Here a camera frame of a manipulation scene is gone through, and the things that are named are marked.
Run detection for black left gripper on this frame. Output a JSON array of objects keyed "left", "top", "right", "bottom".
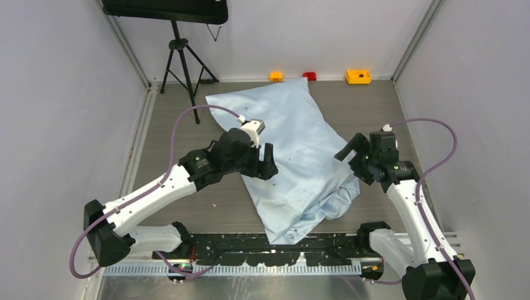
[{"left": 224, "top": 141, "right": 277, "bottom": 180}]

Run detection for light blue pillowcase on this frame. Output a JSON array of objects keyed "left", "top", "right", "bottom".
[{"left": 206, "top": 78, "right": 360, "bottom": 245}]

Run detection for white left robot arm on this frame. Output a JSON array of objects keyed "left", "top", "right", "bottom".
[{"left": 83, "top": 128, "right": 278, "bottom": 267}]

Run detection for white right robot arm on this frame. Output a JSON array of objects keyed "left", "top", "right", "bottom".
[{"left": 334, "top": 131, "right": 476, "bottom": 299}]

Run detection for yellow open box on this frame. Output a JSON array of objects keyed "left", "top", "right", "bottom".
[{"left": 346, "top": 69, "right": 372, "bottom": 84}]

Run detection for small orange block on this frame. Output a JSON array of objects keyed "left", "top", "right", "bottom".
[{"left": 269, "top": 72, "right": 284, "bottom": 82}]

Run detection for small red block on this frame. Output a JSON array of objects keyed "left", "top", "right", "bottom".
[{"left": 302, "top": 72, "right": 318, "bottom": 81}]

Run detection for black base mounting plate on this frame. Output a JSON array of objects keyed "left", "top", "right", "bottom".
[{"left": 151, "top": 232, "right": 398, "bottom": 268}]

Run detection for black tripod stand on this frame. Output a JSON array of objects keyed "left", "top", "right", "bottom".
[{"left": 159, "top": 20, "right": 220, "bottom": 106}]

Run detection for black panel on tripod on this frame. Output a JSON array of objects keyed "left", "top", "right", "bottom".
[{"left": 102, "top": 0, "right": 228, "bottom": 24}]

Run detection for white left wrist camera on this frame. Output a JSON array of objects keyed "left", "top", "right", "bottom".
[{"left": 240, "top": 119, "right": 266, "bottom": 149}]

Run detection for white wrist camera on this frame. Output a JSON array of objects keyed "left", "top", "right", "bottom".
[
  {"left": 240, "top": 119, "right": 266, "bottom": 149},
  {"left": 381, "top": 124, "right": 398, "bottom": 148}
]

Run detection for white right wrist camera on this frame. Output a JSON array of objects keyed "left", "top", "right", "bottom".
[{"left": 381, "top": 124, "right": 398, "bottom": 148}]

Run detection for aluminium rail at front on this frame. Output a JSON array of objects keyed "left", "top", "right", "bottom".
[{"left": 87, "top": 231, "right": 461, "bottom": 278}]

